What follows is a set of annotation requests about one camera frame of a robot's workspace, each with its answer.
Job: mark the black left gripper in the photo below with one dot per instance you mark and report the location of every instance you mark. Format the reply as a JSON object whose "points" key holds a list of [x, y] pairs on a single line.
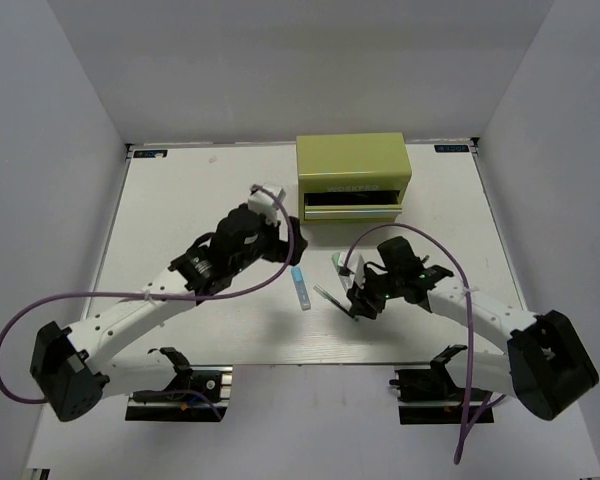
{"points": [[280, 249]]}

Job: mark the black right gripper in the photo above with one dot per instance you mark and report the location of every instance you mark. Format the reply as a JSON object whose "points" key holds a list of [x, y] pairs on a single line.
{"points": [[361, 299]]}

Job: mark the green gel pen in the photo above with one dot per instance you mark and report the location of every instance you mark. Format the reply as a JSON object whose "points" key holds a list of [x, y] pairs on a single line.
{"points": [[333, 301]]}

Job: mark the green cap highlighter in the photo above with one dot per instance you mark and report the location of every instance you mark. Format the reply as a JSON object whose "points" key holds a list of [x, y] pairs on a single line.
{"points": [[343, 272]]}

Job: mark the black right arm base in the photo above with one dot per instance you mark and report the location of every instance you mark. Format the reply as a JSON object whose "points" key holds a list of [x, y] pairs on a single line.
{"points": [[426, 394]]}

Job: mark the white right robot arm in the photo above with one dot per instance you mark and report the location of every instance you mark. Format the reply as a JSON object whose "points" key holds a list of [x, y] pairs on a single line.
{"points": [[541, 360]]}

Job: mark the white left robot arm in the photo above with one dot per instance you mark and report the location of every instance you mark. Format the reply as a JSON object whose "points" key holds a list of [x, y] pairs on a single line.
{"points": [[74, 366]]}

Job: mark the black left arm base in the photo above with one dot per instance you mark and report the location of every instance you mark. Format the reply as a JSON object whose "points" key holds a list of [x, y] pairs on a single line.
{"points": [[192, 394]]}

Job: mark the blue cap highlighter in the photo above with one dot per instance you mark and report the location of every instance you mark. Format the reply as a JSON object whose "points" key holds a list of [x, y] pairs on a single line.
{"points": [[301, 289]]}

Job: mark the green metal drawer toolbox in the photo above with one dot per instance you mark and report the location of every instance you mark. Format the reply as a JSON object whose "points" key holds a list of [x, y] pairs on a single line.
{"points": [[351, 177]]}

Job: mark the right blue corner label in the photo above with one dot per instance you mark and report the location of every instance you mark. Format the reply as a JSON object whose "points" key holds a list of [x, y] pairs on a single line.
{"points": [[451, 148]]}

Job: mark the blue corner label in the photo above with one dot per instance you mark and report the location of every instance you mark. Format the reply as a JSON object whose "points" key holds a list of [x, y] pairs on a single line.
{"points": [[451, 148], [150, 154]]}

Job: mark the left blue corner label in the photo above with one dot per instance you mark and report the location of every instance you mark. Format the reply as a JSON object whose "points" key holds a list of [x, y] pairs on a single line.
{"points": [[150, 154]]}

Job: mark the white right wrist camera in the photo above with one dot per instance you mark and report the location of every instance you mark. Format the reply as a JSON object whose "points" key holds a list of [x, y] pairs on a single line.
{"points": [[351, 270]]}

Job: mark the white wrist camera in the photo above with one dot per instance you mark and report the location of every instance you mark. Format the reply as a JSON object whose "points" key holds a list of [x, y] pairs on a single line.
{"points": [[351, 270], [265, 200]]}

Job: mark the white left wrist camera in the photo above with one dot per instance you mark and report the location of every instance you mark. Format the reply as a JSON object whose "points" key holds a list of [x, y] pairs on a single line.
{"points": [[265, 200]]}

